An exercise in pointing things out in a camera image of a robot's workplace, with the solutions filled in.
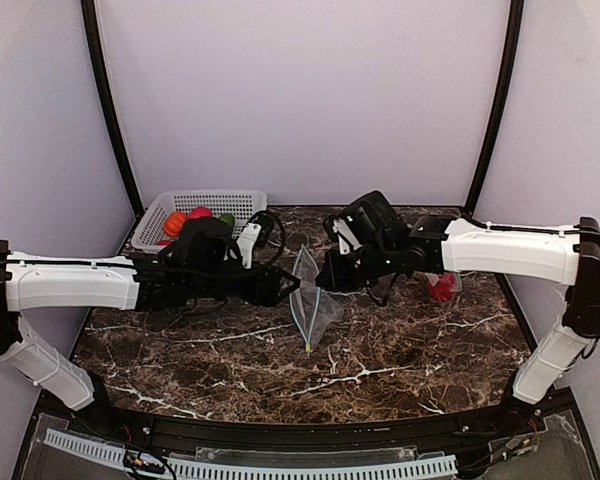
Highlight black frame post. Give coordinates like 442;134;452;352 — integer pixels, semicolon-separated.
80;0;144;219
463;0;525;216

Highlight left black frame post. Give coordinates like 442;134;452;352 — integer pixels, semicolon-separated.
80;0;144;219

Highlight clear zip bag yellow slider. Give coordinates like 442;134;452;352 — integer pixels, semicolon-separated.
422;271;463;303

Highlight pink toy fruit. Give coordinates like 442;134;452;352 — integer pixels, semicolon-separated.
187;206;213;220

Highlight white slotted cable duct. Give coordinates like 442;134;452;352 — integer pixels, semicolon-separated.
44;428;458;479

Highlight clear zip bag blue zipper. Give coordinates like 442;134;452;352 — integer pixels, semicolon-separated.
290;245;344;352

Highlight orange green toy mango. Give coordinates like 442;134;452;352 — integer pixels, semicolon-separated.
219;213;236;227

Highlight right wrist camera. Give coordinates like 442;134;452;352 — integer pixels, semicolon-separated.
322;213;369;255

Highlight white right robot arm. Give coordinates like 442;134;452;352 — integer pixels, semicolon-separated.
316;191;600;405

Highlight red toy apple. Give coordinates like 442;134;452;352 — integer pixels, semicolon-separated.
426;273;456;302

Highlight white perforated plastic basket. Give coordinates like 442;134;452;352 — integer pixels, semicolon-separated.
130;189;267;253

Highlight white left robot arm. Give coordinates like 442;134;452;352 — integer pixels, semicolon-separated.
0;217;300;415

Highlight orange toy pumpkin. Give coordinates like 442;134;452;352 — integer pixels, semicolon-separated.
163;211;187;238

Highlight black front frame rail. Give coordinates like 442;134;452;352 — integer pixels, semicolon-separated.
69;399;531;454

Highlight right black frame post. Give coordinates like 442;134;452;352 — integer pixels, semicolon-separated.
463;0;525;216

